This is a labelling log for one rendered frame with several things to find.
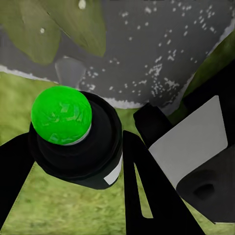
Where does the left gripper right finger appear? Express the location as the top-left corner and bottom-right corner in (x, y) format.
(122, 131), (205, 235)

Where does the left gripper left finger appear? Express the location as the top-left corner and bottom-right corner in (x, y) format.
(0, 133), (35, 230)

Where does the insectifuge atomizer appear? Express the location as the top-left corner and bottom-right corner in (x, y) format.
(28, 58), (123, 189)

